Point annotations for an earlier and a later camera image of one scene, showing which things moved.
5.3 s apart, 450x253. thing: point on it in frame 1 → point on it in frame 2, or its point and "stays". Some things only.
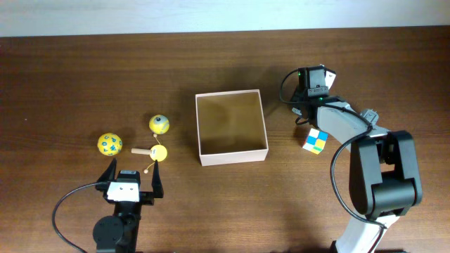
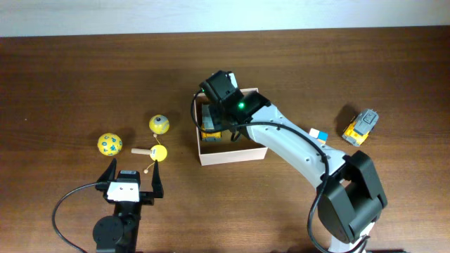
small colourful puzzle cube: x=316 y=141 stays
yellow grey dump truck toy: x=297 y=111 → x=208 y=133
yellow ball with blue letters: x=110 y=144 stays
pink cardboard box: x=230 y=128 stays
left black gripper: x=148 y=197 stays
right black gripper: x=317 y=91 → x=218 y=119
